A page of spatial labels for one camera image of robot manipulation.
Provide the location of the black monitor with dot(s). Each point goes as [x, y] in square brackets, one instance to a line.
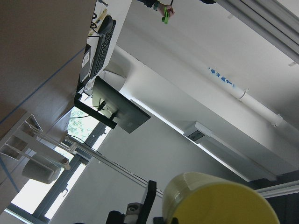
[116, 107]

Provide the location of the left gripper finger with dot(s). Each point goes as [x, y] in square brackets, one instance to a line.
[148, 202]

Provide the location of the black box with label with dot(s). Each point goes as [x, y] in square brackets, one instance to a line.
[85, 63]

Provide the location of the black computer mouse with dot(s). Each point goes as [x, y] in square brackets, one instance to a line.
[106, 25]

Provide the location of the person in dark jacket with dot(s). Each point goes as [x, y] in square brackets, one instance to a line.
[158, 6]

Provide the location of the green hand tool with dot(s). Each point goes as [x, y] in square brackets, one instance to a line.
[165, 19]

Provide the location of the white wire cup rack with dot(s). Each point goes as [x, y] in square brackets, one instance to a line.
[27, 134]

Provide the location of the white ceiling pipe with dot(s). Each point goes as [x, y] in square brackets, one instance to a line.
[274, 119]

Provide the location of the light blue cup on rack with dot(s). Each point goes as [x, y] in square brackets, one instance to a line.
[40, 172]

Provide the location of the black keyboard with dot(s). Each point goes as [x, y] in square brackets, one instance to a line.
[101, 51]

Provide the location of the yellow plastic cup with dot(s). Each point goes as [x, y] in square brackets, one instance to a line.
[197, 198]

